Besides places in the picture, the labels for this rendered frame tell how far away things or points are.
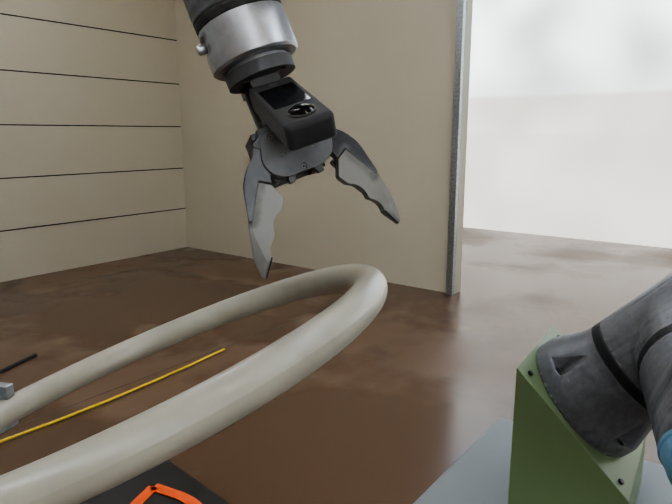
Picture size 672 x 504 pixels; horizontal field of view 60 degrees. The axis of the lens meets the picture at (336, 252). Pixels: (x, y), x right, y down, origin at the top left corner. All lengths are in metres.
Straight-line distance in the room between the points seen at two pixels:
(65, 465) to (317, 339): 0.16
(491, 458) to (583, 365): 0.31
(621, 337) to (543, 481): 0.23
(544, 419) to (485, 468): 0.24
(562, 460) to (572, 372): 0.12
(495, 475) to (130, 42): 6.60
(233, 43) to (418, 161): 4.82
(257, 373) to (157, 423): 0.06
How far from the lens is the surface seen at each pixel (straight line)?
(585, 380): 0.89
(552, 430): 0.89
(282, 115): 0.52
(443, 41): 5.31
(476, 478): 1.07
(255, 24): 0.58
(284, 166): 0.57
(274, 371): 0.36
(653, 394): 0.77
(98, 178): 6.89
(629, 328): 0.88
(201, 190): 7.31
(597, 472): 0.91
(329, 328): 0.39
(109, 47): 7.07
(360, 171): 0.59
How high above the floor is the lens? 1.41
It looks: 11 degrees down
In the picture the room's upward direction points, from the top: straight up
